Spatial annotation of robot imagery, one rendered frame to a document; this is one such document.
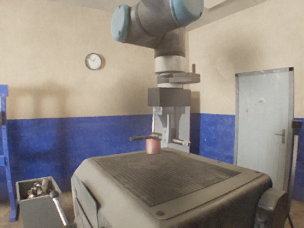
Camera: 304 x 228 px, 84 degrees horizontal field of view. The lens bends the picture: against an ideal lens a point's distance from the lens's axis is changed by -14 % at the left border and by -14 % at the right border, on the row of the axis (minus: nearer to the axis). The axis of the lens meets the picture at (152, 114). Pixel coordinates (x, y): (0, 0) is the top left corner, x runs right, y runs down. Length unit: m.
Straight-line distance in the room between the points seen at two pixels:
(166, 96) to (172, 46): 0.14
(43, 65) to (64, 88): 0.53
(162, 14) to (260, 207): 0.55
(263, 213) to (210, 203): 0.21
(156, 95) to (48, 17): 3.48
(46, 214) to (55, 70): 2.28
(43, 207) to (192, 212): 2.14
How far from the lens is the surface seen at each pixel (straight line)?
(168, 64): 0.52
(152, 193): 0.49
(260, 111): 3.74
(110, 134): 3.82
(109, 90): 3.79
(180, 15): 0.37
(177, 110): 0.55
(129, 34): 0.47
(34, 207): 2.44
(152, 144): 0.83
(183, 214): 0.42
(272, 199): 0.63
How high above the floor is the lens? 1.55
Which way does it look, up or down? 3 degrees down
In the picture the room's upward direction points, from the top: straight up
